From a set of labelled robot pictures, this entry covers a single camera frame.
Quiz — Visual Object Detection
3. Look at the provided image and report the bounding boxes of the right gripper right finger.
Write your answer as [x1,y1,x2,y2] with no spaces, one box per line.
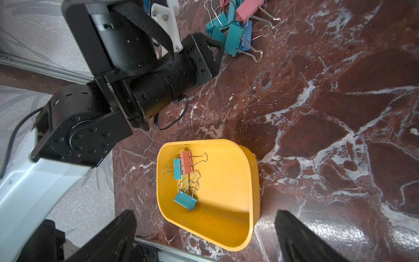
[275,210,347,262]

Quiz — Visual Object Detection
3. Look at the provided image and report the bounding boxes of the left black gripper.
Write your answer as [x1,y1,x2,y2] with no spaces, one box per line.
[170,32,224,92]

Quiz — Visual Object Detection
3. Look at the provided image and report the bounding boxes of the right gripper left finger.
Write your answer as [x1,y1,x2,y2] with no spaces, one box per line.
[66,210,136,262]

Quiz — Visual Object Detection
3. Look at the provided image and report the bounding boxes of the yellow plastic storage tray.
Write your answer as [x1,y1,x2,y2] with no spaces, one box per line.
[156,139,260,252]

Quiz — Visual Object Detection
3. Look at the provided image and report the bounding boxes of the teal binder clip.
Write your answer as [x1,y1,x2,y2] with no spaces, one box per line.
[204,0,228,45]
[224,22,264,63]
[174,171,201,211]
[162,158,182,180]

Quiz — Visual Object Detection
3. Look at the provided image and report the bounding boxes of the pink binder clip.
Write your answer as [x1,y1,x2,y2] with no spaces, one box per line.
[219,0,230,8]
[180,151,208,175]
[235,0,282,29]

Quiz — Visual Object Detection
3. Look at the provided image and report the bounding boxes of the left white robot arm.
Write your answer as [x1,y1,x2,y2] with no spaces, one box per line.
[1,1,224,262]

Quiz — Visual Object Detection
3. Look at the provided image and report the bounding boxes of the blue binder clip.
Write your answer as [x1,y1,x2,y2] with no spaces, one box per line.
[242,20,270,44]

